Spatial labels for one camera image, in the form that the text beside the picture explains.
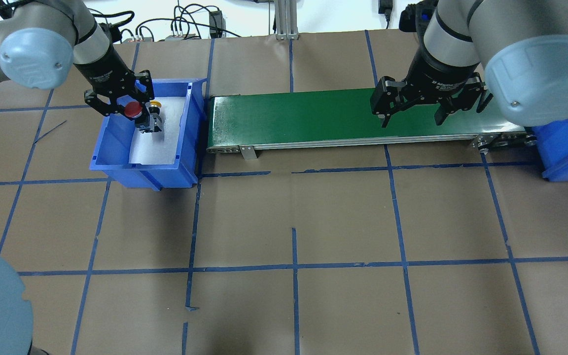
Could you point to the yellow push button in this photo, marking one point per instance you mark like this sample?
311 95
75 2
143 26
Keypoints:
155 105

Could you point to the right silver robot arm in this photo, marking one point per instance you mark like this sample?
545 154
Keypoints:
472 52

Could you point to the blue destination bin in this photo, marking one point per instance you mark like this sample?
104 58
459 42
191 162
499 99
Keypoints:
552 142

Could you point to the green conveyor belt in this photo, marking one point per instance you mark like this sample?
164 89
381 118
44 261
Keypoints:
343 118

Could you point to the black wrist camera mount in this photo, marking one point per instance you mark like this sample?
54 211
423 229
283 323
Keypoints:
416 17

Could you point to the black power adapter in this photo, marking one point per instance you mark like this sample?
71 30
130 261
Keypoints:
216 24

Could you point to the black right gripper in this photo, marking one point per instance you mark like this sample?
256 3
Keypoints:
439 75

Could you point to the aluminium frame post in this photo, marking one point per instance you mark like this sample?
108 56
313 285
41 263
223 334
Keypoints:
286 26

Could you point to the blue source bin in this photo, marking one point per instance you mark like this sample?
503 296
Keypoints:
166 159

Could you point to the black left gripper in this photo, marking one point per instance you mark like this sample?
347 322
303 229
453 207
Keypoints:
102 67

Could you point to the red push button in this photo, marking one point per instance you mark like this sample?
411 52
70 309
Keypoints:
145 120

